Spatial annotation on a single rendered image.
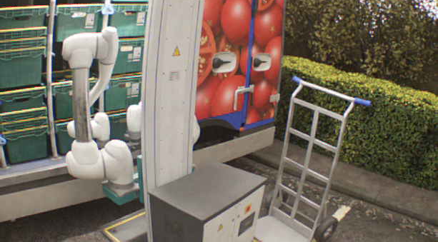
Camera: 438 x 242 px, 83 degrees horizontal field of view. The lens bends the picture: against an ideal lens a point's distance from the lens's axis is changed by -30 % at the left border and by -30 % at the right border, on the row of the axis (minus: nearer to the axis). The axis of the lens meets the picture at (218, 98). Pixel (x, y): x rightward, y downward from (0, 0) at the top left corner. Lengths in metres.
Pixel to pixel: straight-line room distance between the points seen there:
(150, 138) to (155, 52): 0.40
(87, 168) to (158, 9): 0.86
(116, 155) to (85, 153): 0.17
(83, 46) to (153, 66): 0.38
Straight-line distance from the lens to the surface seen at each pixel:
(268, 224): 2.86
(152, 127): 1.62
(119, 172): 1.72
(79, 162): 1.66
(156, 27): 1.52
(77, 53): 1.61
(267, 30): 3.30
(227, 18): 2.85
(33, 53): 2.15
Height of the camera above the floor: 1.65
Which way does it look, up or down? 14 degrees down
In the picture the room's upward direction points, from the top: 5 degrees clockwise
